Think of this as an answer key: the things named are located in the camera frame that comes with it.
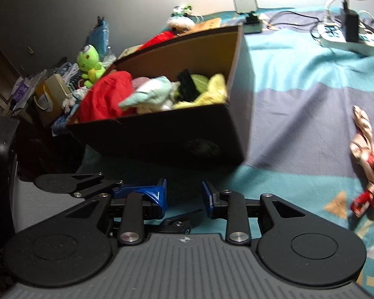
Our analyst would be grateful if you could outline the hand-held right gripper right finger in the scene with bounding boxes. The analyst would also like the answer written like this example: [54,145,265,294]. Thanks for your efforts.
[201,180,300,244]

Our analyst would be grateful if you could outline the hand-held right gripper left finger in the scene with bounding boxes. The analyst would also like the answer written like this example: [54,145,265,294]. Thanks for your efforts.
[64,179,168,246]

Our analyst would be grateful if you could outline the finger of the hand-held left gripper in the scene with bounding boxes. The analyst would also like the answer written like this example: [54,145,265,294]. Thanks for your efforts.
[70,173,152,199]
[143,209,204,235]

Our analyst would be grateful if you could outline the brown cardboard box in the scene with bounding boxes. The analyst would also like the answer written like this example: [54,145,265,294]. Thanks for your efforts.
[65,25,256,166]

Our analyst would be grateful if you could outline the yellow plush toy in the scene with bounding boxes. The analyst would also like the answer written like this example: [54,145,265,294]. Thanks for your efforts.
[175,74,228,110]

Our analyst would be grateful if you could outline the green knitted toy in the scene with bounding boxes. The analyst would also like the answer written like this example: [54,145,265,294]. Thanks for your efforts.
[175,74,211,100]

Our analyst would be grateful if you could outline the purple and white plastic bag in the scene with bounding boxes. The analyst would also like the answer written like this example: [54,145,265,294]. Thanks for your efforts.
[11,75,39,116]

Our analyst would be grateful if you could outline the brown paper bag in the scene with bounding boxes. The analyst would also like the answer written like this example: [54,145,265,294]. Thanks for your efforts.
[34,73,72,128]

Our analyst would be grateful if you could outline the red cloth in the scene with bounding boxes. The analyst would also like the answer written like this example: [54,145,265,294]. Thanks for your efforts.
[78,71,133,123]

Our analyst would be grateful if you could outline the dark wooden cabinet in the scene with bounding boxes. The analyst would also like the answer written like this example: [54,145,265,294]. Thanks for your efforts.
[0,36,25,116]

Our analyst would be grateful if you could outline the mint and pink plush toy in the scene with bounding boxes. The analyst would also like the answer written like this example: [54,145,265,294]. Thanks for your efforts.
[118,76,175,113]

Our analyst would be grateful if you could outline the black cloth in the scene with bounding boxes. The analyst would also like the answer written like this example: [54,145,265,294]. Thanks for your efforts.
[176,69,200,102]

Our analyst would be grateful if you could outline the green one-eyed monster plush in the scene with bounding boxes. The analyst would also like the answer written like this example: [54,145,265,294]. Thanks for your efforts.
[76,44,107,88]

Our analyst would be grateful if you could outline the striped bed sheet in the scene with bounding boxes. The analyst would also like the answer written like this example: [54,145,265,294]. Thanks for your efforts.
[81,6,374,287]

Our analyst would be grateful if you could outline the red plush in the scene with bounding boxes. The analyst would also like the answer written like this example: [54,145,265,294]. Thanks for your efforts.
[140,31,177,50]

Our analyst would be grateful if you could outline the blue bag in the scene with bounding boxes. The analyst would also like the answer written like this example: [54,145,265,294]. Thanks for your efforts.
[89,15,113,57]

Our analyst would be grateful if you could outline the small red figure toy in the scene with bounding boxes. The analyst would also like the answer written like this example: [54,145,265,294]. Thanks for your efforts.
[351,181,374,217]

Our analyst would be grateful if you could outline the cream and red hero figure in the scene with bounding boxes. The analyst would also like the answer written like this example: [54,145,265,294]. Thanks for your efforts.
[349,105,374,183]

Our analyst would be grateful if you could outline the small orange cardboard box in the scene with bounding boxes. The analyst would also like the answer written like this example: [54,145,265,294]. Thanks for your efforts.
[191,17,222,32]

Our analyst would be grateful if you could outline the white fluffy plush toy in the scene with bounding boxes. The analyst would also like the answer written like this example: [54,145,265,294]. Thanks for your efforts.
[167,4,195,33]

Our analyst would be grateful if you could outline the small standing mirror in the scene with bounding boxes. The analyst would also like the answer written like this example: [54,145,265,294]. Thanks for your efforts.
[231,0,262,35]

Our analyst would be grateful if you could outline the white power strip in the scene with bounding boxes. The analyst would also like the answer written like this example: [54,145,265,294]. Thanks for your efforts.
[317,22,374,56]

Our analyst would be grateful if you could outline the black charger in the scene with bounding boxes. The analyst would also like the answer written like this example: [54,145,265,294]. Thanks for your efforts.
[341,9,360,42]

